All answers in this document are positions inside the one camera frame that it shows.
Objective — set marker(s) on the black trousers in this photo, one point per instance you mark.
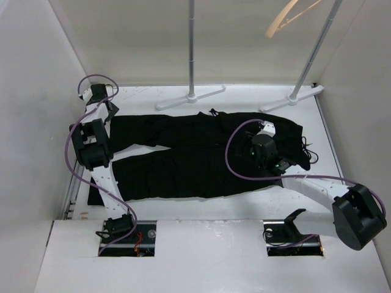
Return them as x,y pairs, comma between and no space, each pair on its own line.
198,154

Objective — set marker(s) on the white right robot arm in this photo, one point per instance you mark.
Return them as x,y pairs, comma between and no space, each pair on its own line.
354,213

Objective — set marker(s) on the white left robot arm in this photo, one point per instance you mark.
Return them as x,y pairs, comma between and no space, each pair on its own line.
90,140

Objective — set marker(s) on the wooden clothes hanger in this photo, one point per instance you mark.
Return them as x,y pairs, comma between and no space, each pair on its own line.
282,19

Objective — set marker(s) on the white right rack stand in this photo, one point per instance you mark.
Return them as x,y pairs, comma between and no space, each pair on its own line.
294,97

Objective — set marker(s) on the white rack stand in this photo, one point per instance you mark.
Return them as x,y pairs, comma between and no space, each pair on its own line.
191,97
294,97

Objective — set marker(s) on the white left rack stand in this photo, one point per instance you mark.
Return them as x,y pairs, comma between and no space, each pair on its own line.
191,97

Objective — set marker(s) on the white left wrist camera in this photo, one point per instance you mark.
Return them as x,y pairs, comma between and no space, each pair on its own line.
85,95

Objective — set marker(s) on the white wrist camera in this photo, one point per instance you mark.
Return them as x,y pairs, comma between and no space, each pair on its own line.
268,129
85,95

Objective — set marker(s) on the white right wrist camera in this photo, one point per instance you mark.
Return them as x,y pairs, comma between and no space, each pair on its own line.
268,129

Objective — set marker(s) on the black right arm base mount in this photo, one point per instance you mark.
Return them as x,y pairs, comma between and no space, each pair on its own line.
282,238

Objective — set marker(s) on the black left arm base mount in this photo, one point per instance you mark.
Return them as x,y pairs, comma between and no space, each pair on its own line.
141,243

